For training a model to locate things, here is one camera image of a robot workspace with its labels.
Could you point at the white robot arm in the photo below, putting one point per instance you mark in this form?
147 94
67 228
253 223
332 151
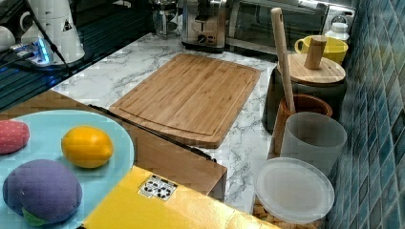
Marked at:
60 44

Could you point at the silver toaster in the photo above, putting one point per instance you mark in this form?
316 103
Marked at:
203 24

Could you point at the bamboo cutting board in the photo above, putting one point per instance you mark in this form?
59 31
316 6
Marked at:
191 98

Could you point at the glass coffee press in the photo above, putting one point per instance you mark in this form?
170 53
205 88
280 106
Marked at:
165 17

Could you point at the yellow cardboard box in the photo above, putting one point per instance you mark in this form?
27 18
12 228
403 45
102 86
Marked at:
143 200

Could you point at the frosted plastic cup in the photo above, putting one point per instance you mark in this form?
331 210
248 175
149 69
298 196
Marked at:
314 138

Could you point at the dark round canister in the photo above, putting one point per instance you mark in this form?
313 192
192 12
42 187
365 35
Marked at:
333 95

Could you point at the jar with white plastic lid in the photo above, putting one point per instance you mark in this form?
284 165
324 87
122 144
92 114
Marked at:
293 190

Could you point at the wooden canister lid with knob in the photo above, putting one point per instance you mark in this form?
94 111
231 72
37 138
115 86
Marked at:
313 68

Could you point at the yellow toy lemon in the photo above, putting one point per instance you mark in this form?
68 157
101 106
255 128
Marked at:
87 147

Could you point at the yellow mug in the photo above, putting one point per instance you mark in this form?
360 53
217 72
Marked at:
335 49

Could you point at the light blue plate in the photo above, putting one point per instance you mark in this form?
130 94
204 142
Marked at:
46 130

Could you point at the white lidded glass jar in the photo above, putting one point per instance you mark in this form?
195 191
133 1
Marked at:
338 29

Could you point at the purple toy plum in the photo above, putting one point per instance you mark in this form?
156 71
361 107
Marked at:
42 192

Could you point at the red toy strawberry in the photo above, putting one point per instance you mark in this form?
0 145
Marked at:
14 135

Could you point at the wooden spoon handle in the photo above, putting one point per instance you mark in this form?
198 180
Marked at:
281 48

